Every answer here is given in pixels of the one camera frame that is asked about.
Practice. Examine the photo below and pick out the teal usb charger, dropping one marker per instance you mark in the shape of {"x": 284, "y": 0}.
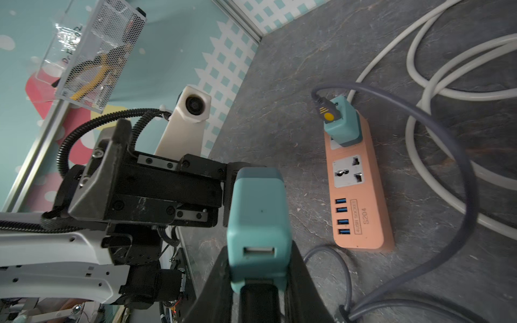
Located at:
{"x": 259, "y": 236}
{"x": 347, "y": 130}

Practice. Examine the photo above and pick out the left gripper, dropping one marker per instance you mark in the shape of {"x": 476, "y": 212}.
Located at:
{"x": 121, "y": 187}

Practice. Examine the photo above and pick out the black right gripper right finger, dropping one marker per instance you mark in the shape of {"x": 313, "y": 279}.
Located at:
{"x": 302, "y": 301}

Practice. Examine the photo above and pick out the clear acrylic wall bin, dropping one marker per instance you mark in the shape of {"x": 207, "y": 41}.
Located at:
{"x": 91, "y": 45}

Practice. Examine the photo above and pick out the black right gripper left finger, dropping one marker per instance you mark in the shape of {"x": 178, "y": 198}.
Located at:
{"x": 216, "y": 299}

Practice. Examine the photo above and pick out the orange power strip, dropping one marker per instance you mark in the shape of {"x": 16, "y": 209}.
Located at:
{"x": 359, "y": 215}

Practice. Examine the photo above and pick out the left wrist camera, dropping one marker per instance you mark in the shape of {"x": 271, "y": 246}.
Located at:
{"x": 185, "y": 129}

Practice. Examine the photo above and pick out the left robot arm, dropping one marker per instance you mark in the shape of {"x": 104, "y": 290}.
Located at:
{"x": 47, "y": 255}

